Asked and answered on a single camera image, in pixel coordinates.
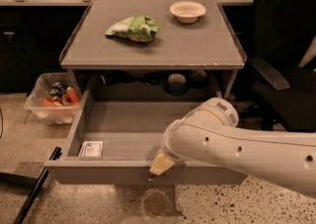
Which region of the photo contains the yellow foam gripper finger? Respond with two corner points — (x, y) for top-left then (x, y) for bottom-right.
(149, 150), (175, 176)

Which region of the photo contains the grey top drawer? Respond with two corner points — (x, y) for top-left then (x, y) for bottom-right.
(45, 91), (246, 186)

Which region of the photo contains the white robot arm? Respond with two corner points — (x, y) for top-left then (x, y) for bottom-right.
(149, 98), (316, 197)

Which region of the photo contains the white card in drawer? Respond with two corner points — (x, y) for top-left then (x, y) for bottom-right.
(79, 141), (103, 157)

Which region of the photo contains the grey drawer cabinet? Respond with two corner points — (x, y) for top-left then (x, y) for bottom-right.
(60, 0), (246, 97)

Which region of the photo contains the round floor cover plate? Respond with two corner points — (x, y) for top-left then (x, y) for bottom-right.
(140, 188), (174, 217)

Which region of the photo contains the blue tape roll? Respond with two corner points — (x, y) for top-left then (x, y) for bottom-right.
(164, 73), (189, 96)

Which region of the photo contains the black tape roll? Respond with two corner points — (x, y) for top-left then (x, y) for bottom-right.
(190, 70), (208, 89)

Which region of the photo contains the orange item in bin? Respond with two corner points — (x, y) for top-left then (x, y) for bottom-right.
(41, 87), (80, 107)

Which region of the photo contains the clear plastic bin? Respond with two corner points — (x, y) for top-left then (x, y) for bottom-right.
(24, 72), (80, 124)

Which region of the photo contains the black metal stand leg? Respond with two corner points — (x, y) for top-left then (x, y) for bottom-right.
(0, 146), (63, 224)

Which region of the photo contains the black office chair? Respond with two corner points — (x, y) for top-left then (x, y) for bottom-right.
(233, 0), (316, 132)

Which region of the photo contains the green chip bag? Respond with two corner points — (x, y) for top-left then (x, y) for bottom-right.
(105, 16), (159, 43)

